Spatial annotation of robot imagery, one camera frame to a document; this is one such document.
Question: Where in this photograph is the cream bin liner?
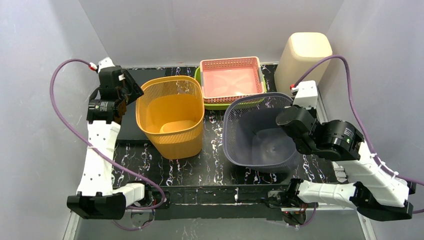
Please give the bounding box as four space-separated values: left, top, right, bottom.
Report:
274 32 333 96

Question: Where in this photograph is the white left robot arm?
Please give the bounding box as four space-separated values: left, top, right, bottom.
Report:
66 65 145 220

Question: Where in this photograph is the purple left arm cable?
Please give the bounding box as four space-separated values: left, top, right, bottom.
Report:
49 58 167 232

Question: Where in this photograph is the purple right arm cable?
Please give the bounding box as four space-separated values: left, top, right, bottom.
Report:
264 54 424 229

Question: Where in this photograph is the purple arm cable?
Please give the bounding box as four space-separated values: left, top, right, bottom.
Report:
264 54 424 229
49 58 167 232

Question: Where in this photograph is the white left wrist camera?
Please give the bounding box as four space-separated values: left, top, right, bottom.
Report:
88 57 116 73

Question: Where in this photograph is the orange slatted waste bin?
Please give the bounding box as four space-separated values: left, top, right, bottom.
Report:
135 75 205 160

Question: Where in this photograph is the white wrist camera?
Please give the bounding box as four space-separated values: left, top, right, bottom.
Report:
290 80 318 110
88 57 116 73

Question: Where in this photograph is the grey slatted waste bin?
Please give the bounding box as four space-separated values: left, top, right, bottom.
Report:
222 92 302 174

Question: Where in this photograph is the dark grey flat box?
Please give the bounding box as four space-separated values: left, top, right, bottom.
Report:
117 69 165 143

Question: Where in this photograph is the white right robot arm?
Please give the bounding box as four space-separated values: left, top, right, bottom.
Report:
276 105 416 222

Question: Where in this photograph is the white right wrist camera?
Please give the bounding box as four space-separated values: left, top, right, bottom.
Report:
290 80 318 110

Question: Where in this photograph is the pink perforated basket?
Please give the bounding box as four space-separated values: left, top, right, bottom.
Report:
199 56 267 104

